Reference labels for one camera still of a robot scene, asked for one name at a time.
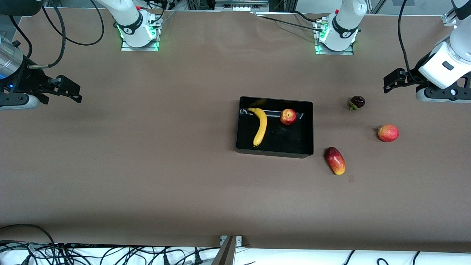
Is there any red yellow apple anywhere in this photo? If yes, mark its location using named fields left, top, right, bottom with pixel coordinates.
left=280, top=109, right=297, bottom=126

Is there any black plastic box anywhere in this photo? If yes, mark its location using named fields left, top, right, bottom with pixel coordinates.
left=235, top=96, right=314, bottom=159

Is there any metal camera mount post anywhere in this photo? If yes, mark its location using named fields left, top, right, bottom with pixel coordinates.
left=212, top=235, right=243, bottom=265

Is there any long black table cable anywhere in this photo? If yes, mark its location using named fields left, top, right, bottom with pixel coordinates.
left=258, top=15, right=324, bottom=33

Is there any yellow banana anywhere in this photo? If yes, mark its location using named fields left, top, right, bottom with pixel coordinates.
left=248, top=107, right=268, bottom=148

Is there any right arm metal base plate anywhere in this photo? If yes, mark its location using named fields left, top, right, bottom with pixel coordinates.
left=121, top=13, right=160, bottom=51

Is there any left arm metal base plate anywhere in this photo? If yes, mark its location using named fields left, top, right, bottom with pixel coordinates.
left=315, top=20, right=354, bottom=56

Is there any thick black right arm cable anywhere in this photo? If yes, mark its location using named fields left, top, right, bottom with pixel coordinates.
left=28, top=0, right=105, bottom=70

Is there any red yellow peach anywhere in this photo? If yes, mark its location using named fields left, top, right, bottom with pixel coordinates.
left=377, top=124, right=400, bottom=142

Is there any tangled black cable bundle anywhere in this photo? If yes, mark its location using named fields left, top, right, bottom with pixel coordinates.
left=0, top=224, right=221, bottom=265

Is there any dark purple mangosteen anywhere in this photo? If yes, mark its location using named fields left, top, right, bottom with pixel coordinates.
left=348, top=95, right=366, bottom=111

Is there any red yellow mango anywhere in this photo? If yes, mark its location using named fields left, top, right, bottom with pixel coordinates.
left=324, top=147, right=346, bottom=176

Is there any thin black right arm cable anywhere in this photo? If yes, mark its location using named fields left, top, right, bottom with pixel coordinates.
left=7, top=15, right=33, bottom=59

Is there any short black table cable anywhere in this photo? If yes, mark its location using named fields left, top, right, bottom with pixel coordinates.
left=293, top=10, right=321, bottom=23

